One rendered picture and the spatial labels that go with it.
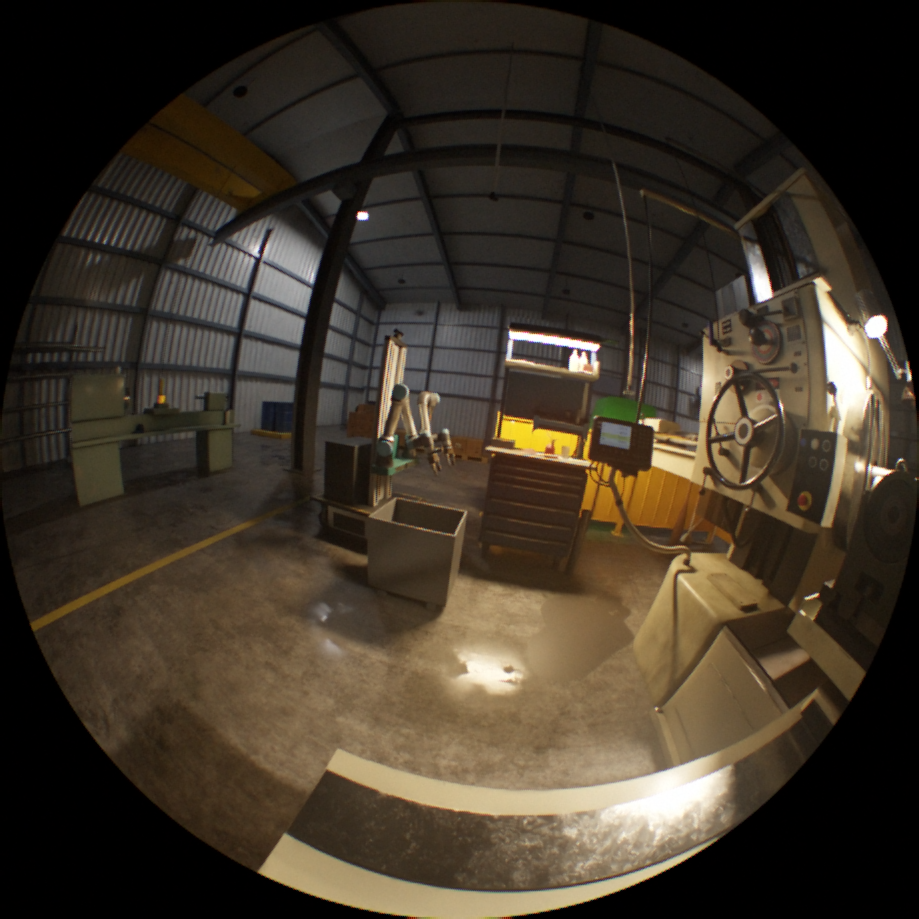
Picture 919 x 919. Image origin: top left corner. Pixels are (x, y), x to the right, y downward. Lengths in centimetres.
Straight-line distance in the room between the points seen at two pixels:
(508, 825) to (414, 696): 101
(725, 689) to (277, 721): 171
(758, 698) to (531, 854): 94
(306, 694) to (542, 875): 118
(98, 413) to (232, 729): 366
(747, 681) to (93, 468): 525
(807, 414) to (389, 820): 132
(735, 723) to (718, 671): 26
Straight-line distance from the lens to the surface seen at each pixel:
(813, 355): 118
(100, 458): 431
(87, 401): 427
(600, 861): 53
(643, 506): 386
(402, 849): 47
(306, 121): 985
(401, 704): 137
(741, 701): 130
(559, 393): 265
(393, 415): 199
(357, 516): 237
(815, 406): 113
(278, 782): 130
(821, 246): 217
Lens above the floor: 120
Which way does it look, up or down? 10 degrees down
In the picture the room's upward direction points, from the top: 7 degrees clockwise
